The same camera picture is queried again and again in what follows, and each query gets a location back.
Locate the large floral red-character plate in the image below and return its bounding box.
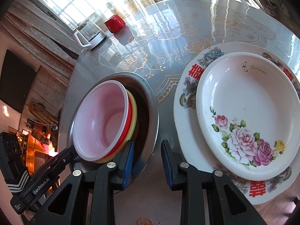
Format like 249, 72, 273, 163
173, 42, 299, 205

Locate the yellow plastic bowl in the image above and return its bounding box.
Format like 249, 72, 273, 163
94, 90, 137, 164

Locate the stainless steel bowl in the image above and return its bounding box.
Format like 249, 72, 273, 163
67, 72, 160, 194

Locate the red plastic bowl white inside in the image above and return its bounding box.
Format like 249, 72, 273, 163
73, 80, 129, 161

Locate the white rose deep plate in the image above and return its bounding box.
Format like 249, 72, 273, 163
196, 52, 299, 181

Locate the left hand striped glove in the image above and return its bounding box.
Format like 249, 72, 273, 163
1, 161, 29, 195

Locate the white glass electric kettle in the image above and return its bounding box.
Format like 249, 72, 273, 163
72, 18, 107, 50

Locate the red mug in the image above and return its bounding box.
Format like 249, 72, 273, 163
104, 14, 126, 34

